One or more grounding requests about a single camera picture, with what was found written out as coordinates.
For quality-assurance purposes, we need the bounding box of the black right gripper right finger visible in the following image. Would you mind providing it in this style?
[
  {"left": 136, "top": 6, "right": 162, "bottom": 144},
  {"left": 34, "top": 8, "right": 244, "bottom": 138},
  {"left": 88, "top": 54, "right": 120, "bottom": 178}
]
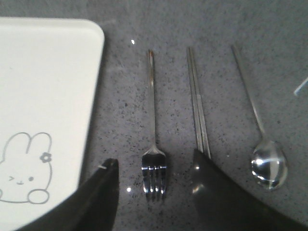
[{"left": 192, "top": 149, "right": 308, "bottom": 231}]

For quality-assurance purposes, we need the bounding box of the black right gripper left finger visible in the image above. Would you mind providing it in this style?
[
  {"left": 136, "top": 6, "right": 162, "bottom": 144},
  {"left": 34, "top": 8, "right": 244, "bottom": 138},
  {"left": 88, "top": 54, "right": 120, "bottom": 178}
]
[{"left": 20, "top": 158, "right": 119, "bottom": 231}]

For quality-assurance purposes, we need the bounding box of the silver metal spoon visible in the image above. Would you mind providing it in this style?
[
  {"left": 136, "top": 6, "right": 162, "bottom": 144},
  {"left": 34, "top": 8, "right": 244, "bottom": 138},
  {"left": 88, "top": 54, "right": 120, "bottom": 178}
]
[{"left": 231, "top": 43, "right": 288, "bottom": 191}]

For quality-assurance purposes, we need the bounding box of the silver chopstick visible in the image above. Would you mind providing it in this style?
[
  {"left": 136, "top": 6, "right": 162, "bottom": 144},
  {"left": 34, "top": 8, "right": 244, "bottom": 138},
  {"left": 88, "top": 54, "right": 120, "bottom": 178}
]
[
  {"left": 187, "top": 47, "right": 204, "bottom": 153},
  {"left": 190, "top": 47, "right": 211, "bottom": 159}
]

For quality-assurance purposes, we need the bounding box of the silver metal fork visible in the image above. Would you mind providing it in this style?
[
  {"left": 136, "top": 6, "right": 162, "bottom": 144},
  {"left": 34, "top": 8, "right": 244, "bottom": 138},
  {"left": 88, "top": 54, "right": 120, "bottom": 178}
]
[{"left": 141, "top": 50, "right": 167, "bottom": 201}]

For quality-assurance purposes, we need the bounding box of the cream rabbit serving tray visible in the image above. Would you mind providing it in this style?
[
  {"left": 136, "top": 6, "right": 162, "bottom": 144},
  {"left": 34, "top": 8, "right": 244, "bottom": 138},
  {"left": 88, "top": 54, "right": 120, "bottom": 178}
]
[{"left": 0, "top": 17, "right": 104, "bottom": 231}]

